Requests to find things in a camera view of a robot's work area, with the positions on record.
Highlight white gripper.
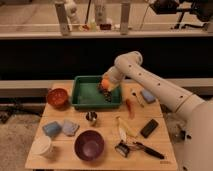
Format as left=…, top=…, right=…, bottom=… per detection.
left=102, top=66, right=124, bottom=92

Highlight orange apple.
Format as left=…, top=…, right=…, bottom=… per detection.
left=101, top=79, right=110, bottom=89

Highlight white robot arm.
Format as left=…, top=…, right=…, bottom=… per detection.
left=103, top=51, right=213, bottom=171

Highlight small metal cup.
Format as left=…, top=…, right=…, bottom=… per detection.
left=86, top=111, right=97, bottom=126

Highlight white paper cup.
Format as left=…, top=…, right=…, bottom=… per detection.
left=32, top=136, right=53, bottom=158

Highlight dark grape bunch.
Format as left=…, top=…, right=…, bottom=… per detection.
left=98, top=84, right=112, bottom=102

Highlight orange carrot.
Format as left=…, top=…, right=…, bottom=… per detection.
left=125, top=99, right=135, bottom=119

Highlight green plastic tray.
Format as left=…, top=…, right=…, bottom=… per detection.
left=71, top=75, right=122, bottom=110

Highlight yellow banana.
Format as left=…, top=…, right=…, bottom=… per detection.
left=116, top=116, right=137, bottom=142

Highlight orange red bowl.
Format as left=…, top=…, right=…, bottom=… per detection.
left=46, top=88, right=68, bottom=108

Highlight light blue cloth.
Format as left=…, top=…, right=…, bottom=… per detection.
left=62, top=120, right=79, bottom=136

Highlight purple bowl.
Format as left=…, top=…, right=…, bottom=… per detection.
left=74, top=130, right=105, bottom=161

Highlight white figurine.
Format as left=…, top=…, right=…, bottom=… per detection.
left=65, top=0, right=80, bottom=24

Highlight right grey post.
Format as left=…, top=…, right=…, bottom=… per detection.
left=120, top=1, right=130, bottom=35

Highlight grey post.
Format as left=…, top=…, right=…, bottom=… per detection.
left=120, top=1, right=130, bottom=35
left=55, top=0, right=70, bottom=36

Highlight black handled tool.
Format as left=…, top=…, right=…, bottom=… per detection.
left=133, top=142, right=165, bottom=159

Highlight left grey post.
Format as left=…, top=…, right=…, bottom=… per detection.
left=55, top=0, right=70, bottom=36

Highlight black camera on tripod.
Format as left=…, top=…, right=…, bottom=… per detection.
left=149, top=0, right=213, bottom=29

